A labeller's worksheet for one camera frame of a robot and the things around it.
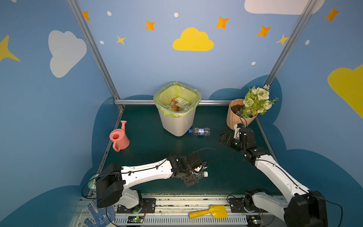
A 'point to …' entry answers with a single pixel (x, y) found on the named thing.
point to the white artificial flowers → (256, 101)
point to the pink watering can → (118, 136)
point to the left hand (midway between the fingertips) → (194, 172)
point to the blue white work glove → (104, 216)
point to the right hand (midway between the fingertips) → (225, 136)
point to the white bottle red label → (173, 102)
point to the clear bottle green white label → (181, 101)
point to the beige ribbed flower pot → (232, 118)
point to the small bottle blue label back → (200, 131)
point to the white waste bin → (177, 126)
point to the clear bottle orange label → (176, 107)
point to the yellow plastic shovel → (218, 211)
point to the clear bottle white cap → (200, 175)
